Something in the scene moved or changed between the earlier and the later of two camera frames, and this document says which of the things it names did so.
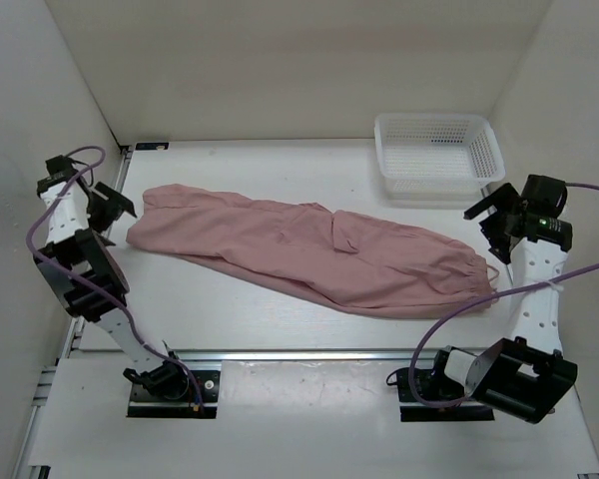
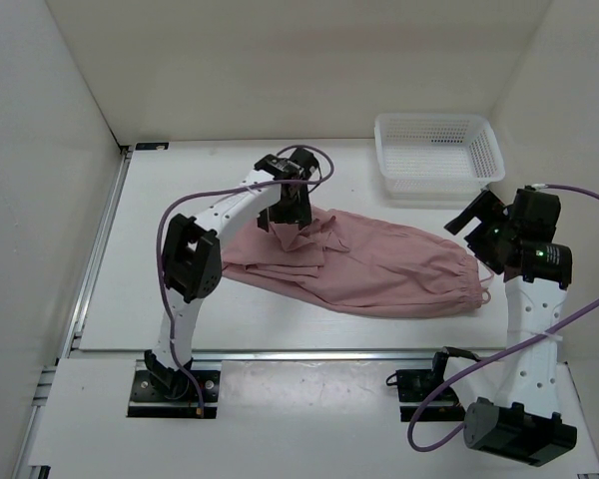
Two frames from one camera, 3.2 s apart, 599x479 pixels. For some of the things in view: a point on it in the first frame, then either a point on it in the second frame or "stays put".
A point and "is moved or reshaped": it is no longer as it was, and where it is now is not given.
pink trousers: (316, 253) is moved or reshaped
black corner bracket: (152, 146) stays put
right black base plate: (434, 386) stays put
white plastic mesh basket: (437, 157) stays put
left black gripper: (116, 205) to (300, 214)
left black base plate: (146, 404) stays put
